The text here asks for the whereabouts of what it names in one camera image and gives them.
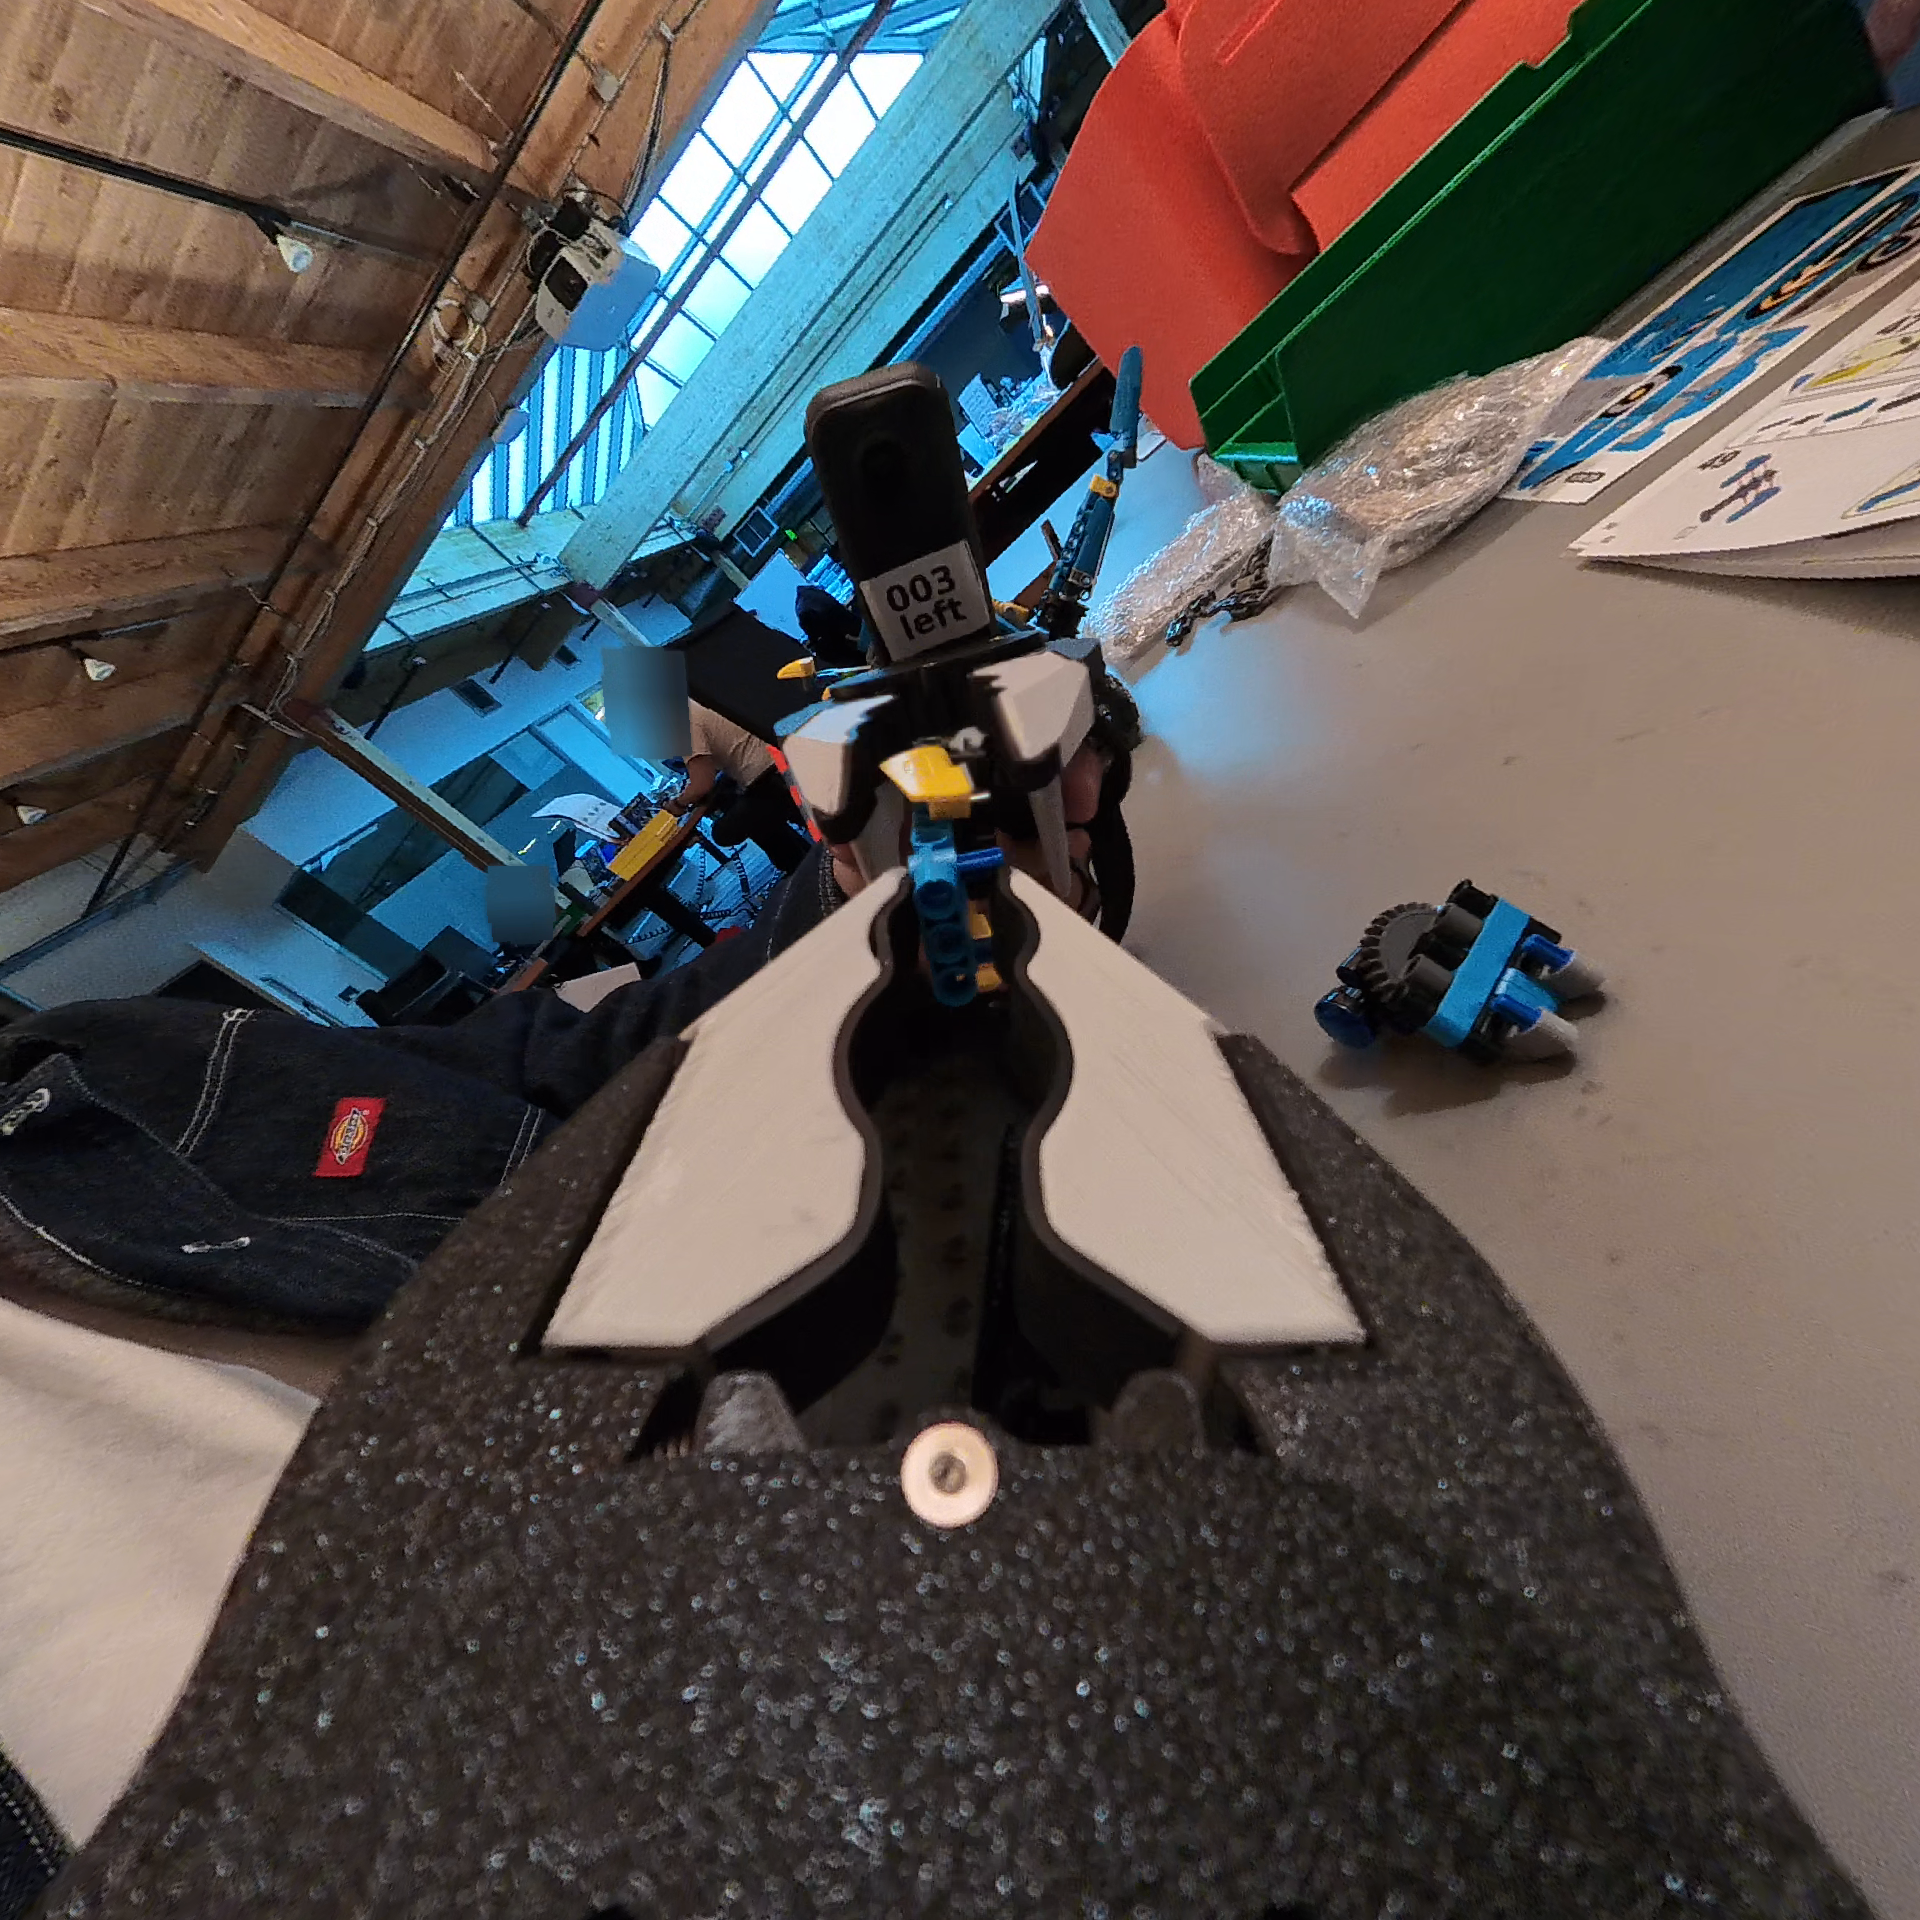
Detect white ceiling projector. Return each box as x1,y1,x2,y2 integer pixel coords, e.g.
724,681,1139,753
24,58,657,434
526,195,664,351

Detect black blue domed brick assembly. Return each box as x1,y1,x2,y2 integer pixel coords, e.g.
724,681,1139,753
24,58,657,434
1314,883,1610,1069

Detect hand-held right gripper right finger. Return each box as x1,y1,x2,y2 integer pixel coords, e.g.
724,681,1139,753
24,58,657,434
1002,871,1369,1356

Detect wooden table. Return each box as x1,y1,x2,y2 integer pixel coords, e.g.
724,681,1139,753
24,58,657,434
569,802,712,963

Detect person's left forearm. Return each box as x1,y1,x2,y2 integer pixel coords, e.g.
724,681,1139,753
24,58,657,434
509,863,841,1114

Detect open instruction booklet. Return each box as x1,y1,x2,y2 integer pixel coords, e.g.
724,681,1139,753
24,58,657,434
1574,276,1920,579

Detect grey desk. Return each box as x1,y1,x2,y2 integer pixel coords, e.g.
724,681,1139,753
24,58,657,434
1110,451,1920,1920

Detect yellow blue brick assembly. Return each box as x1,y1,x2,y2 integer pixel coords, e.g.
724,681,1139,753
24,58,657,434
877,731,1009,1004

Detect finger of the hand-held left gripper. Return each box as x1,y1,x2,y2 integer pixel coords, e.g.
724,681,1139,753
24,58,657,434
989,656,1089,772
780,704,890,852

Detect blue sticker sheet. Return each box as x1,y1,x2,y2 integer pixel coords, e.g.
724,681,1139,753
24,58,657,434
1506,165,1920,505

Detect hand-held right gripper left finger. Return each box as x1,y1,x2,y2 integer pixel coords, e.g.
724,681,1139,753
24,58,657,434
539,871,917,1364

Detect white garment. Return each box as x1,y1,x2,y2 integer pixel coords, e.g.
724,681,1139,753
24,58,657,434
0,1296,347,1847

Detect green plastic bin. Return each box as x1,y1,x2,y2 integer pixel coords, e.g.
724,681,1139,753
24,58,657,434
1188,0,1892,496

